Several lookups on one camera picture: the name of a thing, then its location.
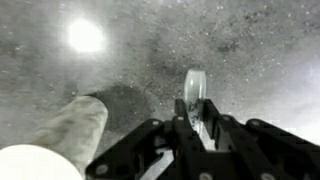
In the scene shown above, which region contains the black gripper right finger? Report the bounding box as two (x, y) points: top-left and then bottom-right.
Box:
(201, 98), (320, 180)

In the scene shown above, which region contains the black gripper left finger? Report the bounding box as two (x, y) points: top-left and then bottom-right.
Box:
(84, 98), (208, 180)

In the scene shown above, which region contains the white marker with blue cap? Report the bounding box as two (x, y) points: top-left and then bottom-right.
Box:
(182, 68), (216, 152)

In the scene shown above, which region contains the white paper cup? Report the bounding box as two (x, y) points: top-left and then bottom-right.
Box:
(0, 95), (110, 180)

